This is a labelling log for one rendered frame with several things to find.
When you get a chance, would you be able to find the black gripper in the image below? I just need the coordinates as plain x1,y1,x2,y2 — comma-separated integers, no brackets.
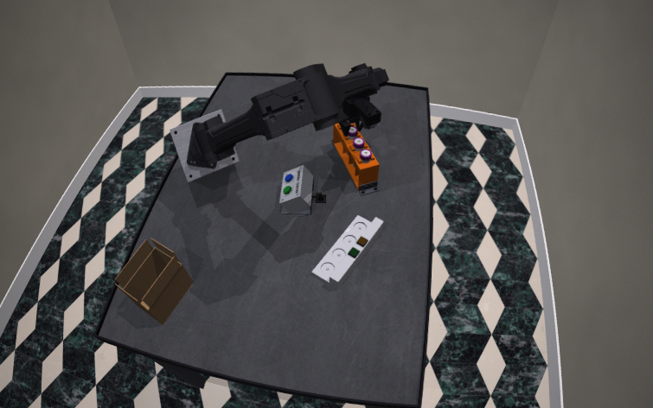
338,106,363,137

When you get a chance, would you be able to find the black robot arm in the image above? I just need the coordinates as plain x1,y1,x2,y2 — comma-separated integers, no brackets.
187,63,389,169

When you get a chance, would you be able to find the brown cardboard box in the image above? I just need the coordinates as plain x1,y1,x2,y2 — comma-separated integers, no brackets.
115,238,193,325

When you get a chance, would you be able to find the black table edge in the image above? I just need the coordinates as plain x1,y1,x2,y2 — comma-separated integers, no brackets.
93,73,433,408

